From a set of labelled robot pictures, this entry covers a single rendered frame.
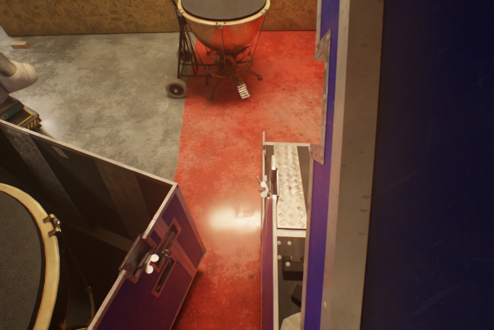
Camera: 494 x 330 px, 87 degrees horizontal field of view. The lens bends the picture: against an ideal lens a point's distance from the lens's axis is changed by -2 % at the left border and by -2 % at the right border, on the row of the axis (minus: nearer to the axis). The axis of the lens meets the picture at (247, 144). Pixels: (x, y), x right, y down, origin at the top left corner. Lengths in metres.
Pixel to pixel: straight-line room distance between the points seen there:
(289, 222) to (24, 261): 1.28
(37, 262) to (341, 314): 0.87
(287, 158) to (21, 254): 1.64
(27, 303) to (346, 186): 0.88
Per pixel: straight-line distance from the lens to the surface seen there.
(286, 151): 2.15
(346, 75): 0.22
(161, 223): 0.96
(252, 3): 2.26
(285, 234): 1.70
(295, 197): 1.85
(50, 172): 1.54
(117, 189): 1.22
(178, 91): 2.59
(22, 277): 1.01
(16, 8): 4.20
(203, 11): 2.18
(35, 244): 1.03
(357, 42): 0.23
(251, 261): 1.82
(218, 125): 2.36
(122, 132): 2.53
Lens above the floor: 1.77
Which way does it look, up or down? 53 degrees down
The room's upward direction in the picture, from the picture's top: straight up
